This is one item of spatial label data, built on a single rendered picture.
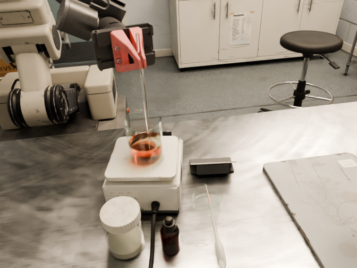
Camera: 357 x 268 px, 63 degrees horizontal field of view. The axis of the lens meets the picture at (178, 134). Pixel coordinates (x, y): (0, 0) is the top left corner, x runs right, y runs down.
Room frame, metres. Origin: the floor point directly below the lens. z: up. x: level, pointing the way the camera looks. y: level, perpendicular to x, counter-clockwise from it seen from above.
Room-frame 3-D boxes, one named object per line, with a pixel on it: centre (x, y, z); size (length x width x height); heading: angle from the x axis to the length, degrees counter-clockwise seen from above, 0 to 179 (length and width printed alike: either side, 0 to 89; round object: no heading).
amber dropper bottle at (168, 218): (0.29, 0.02, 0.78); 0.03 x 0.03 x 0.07
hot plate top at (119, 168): (0.42, 0.06, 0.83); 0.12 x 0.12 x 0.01; 86
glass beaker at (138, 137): (0.40, 0.06, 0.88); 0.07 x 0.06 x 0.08; 12
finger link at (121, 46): (0.46, 0.06, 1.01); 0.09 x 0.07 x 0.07; 23
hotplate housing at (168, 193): (0.44, 0.06, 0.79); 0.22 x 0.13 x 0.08; 176
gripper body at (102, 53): (0.52, 0.09, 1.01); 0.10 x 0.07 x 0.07; 113
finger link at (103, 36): (0.45, 0.07, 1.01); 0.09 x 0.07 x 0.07; 23
